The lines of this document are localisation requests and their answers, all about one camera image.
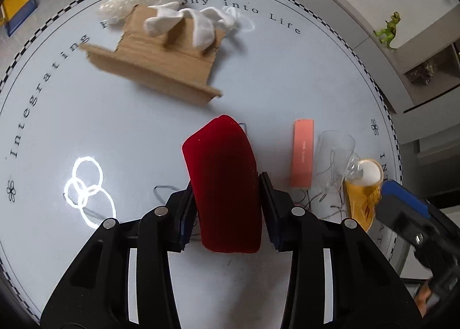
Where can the white shelf unit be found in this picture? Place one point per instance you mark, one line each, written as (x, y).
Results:
(424, 43)

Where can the white cloth glove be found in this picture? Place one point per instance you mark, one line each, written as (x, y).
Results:
(201, 29)

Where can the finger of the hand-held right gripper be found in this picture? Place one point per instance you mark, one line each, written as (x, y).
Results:
(402, 199)

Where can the green toy dinosaur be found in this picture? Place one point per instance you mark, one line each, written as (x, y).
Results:
(390, 29)

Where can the person's right hand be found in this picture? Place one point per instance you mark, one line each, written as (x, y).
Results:
(424, 295)

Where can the brown cardboard piece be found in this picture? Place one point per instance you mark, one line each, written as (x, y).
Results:
(158, 59)

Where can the red velvet box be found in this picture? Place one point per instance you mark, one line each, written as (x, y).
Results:
(222, 185)

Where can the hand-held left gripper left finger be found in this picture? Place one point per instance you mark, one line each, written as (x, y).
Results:
(185, 223)

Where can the clear plastic cup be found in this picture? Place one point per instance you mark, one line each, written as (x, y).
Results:
(332, 156)

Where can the yellow printed paper cup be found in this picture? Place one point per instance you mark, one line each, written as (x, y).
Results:
(359, 203)

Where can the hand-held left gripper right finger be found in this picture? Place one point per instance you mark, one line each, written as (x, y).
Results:
(272, 225)

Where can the dried plant ornament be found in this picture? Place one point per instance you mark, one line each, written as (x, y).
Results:
(423, 72)

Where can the pink rectangular eraser bar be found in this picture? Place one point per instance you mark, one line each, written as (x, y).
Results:
(303, 153)

